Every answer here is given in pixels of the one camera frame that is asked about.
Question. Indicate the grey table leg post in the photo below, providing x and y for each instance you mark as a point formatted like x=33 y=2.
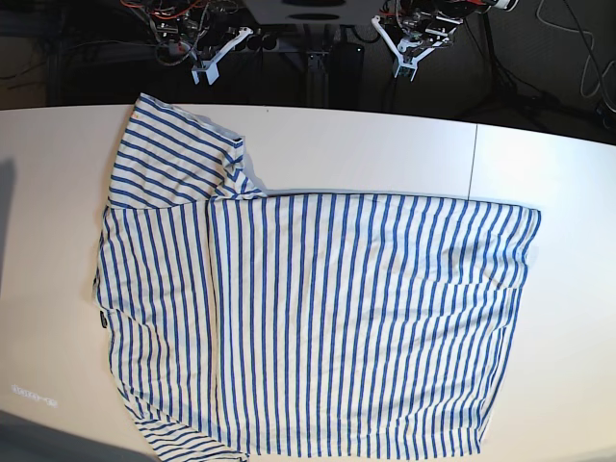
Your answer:
x=316 y=87

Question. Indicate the black power strip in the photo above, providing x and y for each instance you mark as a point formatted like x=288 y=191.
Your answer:
x=258 y=43

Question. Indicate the blue white striped T-shirt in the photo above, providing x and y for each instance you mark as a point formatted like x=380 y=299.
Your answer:
x=306 y=325

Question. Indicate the image-right arm gripper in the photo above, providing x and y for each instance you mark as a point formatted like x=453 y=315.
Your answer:
x=408 y=50

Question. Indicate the image-left robot arm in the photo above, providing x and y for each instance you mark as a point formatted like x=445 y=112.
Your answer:
x=199 y=33

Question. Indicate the image-left arm gripper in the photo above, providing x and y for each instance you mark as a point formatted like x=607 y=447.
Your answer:
x=243 y=33

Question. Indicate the image-right robot arm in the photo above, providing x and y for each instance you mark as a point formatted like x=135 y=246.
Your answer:
x=412 y=30

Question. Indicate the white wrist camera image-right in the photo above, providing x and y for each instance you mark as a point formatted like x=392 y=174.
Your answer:
x=404 y=70

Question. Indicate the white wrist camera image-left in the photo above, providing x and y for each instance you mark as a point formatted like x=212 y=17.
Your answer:
x=209 y=72

